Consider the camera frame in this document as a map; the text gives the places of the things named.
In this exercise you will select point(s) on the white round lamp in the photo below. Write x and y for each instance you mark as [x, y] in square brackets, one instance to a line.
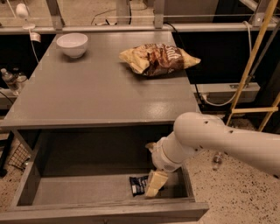
[23, 13]

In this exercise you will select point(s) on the grey open top drawer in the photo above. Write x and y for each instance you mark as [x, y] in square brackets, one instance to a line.
[82, 176]

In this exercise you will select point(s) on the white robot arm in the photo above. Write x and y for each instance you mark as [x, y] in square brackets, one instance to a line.
[195, 132]

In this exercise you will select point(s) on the clear plastic water bottle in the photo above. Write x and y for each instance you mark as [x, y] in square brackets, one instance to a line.
[10, 80]

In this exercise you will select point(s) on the brown yellow chip bag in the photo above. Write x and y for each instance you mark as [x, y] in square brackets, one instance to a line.
[157, 59]

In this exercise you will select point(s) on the white power strip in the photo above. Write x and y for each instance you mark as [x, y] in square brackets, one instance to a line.
[220, 93]

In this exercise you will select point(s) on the clear bottle on floor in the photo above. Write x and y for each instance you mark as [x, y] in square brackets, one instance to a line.
[217, 160]

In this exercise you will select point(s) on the grey counter cabinet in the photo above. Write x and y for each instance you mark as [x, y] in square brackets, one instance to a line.
[98, 89]

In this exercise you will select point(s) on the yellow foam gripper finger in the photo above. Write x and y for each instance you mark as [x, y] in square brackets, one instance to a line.
[156, 181]
[150, 146]

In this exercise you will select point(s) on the black wire basket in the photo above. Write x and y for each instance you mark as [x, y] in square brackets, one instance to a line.
[20, 157]

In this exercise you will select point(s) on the white ceramic bowl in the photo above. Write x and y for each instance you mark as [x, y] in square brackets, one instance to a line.
[73, 45]

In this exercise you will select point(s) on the dark blue rxbar wrapper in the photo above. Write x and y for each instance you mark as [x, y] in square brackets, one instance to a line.
[138, 185]

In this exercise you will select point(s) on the grey metal rail frame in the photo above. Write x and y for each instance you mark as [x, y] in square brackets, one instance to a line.
[56, 16]

